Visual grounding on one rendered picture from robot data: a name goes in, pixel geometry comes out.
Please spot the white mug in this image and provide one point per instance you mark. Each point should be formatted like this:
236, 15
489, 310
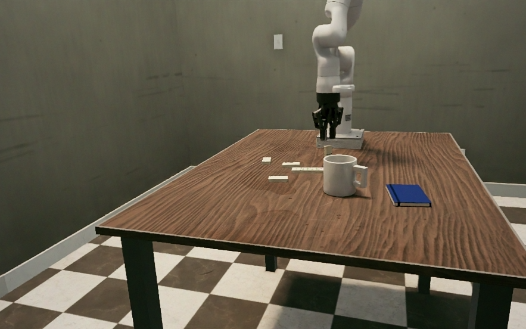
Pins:
339, 175

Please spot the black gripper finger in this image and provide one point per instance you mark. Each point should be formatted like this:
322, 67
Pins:
318, 121
337, 116

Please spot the blue notebook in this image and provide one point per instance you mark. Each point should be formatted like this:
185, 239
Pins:
407, 195

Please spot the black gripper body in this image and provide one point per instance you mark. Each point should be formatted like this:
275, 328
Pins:
324, 100

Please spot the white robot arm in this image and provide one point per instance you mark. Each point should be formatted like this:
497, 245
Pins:
326, 40

